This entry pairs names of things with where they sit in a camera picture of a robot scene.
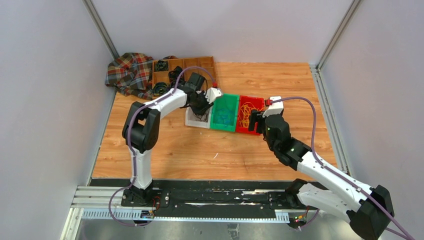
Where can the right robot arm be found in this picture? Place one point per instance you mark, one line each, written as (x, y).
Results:
(368, 210)

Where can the aluminium frame rail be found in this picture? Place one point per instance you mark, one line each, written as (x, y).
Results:
(96, 213)

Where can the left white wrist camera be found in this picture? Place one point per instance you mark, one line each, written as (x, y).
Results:
(212, 94)

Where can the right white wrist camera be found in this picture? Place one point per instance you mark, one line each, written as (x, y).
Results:
(274, 106)

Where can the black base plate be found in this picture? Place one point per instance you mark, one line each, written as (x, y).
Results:
(216, 199)

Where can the rolled dark belt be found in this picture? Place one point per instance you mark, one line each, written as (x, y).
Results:
(161, 66)
(173, 74)

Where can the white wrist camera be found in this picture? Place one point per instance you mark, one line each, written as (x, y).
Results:
(274, 106)
(212, 94)

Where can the wooden compartment tray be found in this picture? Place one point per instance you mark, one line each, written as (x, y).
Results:
(204, 66)

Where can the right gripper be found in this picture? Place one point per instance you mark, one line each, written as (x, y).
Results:
(256, 116)

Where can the rolled dark belt middle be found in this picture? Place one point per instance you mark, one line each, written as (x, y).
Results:
(173, 74)

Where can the plaid cloth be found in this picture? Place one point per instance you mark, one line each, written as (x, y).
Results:
(130, 75)

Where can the red plastic bin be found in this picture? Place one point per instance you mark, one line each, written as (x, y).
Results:
(245, 106)

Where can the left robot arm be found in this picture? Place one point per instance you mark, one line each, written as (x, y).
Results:
(142, 126)

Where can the white plastic bin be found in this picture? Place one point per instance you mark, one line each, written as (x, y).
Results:
(198, 121)

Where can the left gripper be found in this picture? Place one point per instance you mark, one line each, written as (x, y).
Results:
(206, 106)

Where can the green plastic bin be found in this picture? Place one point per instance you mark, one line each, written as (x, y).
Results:
(224, 113)

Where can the rolled green-black belt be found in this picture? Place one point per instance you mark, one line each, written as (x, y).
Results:
(160, 88)

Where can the rolled dark belt top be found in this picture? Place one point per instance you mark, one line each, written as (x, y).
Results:
(161, 66)

